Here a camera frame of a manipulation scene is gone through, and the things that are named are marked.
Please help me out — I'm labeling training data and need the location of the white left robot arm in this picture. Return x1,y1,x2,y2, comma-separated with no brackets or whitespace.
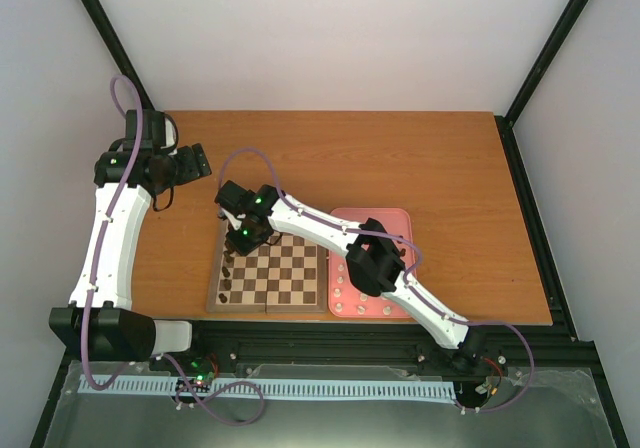
49,110,211,371

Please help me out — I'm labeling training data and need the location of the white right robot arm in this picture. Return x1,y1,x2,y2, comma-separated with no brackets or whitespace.
215,181,485,374

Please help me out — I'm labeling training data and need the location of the wooden chess board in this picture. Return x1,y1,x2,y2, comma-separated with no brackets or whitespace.
206,220,328,314

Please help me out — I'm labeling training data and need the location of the pink plastic tray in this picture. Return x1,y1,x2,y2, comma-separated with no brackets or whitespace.
327,206,422,319

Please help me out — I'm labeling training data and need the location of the light blue cable duct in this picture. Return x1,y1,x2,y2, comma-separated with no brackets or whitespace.
103,375,456,404

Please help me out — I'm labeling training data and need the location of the black aluminium frame rail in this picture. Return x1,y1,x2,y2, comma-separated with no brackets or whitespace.
32,321,629,447

